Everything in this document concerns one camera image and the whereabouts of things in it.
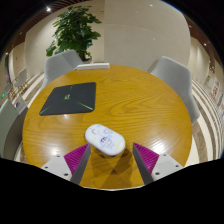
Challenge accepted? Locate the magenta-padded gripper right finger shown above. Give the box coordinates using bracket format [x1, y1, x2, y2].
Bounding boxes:
[132, 142, 185, 186]

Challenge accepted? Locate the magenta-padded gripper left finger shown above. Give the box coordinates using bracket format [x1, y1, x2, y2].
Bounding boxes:
[40, 143, 92, 185]

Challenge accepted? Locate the white printed computer mouse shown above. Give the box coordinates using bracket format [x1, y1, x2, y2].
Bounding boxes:
[84, 123, 127, 157]

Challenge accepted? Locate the black green-lined mouse pad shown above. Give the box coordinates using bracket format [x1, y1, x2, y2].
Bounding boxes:
[39, 81, 97, 117]

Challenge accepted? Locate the grey-green upholstered armchair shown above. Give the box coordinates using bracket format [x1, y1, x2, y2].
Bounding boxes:
[0, 98, 29, 160]

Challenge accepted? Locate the light grey shell chair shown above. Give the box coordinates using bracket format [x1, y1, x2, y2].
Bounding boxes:
[40, 49, 84, 91]
[146, 55, 201, 124]

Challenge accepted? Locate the white power strip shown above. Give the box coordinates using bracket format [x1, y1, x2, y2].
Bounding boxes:
[76, 62, 111, 71]

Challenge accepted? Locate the small white chair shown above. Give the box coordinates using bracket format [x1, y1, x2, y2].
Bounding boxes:
[13, 67, 29, 91]

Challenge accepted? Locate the potted green leafy plant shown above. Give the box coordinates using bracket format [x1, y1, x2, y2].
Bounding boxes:
[45, 4, 103, 63]

